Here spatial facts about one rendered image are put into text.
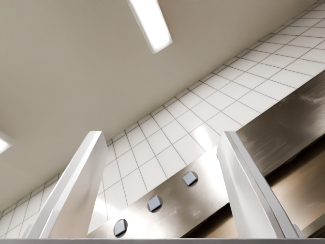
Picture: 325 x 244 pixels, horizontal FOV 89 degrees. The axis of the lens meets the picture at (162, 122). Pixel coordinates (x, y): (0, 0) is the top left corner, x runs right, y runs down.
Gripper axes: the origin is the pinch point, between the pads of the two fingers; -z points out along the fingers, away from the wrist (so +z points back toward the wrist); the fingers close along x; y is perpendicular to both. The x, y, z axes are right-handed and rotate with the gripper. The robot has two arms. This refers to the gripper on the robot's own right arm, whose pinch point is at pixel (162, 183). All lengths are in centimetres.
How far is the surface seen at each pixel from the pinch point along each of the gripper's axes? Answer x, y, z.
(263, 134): -40, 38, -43
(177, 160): -7, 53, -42
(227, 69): -42, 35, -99
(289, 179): -41, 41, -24
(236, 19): -45, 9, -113
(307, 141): -50, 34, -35
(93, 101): 39, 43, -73
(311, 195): -42, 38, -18
